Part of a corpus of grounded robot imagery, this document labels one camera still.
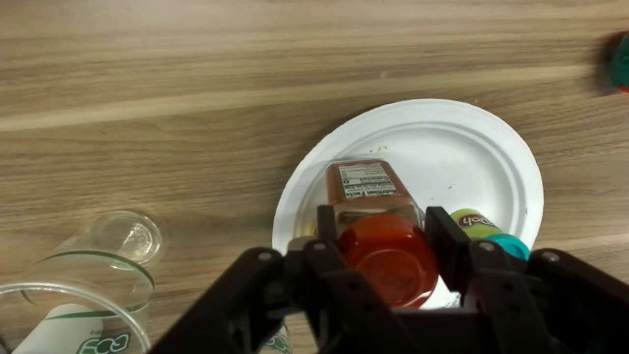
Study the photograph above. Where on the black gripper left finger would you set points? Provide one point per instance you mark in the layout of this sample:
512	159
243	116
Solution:
262	307

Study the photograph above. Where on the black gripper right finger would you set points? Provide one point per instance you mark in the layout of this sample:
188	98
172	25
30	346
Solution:
557	307

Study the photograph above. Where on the teal lid dough tub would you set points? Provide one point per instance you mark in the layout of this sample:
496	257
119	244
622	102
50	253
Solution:
475	224

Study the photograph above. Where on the spice jar orange lid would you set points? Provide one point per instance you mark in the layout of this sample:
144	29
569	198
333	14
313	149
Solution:
370	183

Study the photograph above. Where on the red toy strawberry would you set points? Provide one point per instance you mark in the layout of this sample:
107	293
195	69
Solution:
622	61

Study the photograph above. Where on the white paper plate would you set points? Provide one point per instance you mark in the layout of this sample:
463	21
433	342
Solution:
453	149

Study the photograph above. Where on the clear cup green logo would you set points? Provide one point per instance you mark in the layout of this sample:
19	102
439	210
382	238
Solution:
131	236

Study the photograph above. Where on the clear plastic cup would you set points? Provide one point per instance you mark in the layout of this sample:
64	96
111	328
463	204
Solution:
109	340

